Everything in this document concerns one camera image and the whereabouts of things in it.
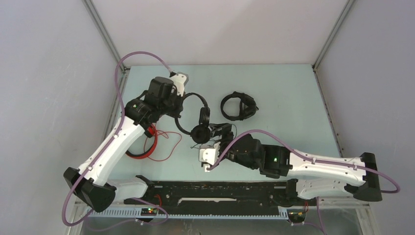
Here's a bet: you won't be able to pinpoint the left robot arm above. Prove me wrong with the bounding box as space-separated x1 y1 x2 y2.
64 73 188 212

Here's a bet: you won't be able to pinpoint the small black foam headphones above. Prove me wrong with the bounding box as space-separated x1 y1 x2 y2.
174 93 221 144

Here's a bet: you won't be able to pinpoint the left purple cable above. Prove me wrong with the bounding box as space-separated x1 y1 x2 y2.
61 51 172 227

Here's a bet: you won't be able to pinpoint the black headset with microphone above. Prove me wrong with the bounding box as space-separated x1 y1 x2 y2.
220 91 259 121

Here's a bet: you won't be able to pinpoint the aluminium corner post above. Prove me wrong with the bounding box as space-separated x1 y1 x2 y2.
82 0 121 63
313 0 357 71

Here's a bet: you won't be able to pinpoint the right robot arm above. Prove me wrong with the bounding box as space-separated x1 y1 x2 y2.
198 123 382 205

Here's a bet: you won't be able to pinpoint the left aluminium corner post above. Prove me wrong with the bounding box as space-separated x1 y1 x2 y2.
82 0 121 63

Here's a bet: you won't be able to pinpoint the purple cable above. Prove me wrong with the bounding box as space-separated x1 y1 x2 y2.
61 51 172 227
207 129 401 194

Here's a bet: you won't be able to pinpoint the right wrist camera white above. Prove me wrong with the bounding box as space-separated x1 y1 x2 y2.
198 142 220 172

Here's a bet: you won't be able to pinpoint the black mounting rail base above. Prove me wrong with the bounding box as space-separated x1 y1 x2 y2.
142 181 317 217

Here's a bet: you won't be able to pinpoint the right aluminium corner post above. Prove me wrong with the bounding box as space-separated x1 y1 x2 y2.
313 0 357 71

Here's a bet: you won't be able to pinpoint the red headphones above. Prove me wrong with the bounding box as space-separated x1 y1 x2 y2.
125 123 183 162

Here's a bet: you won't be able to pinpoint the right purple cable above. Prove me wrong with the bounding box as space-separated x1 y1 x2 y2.
207 129 401 194

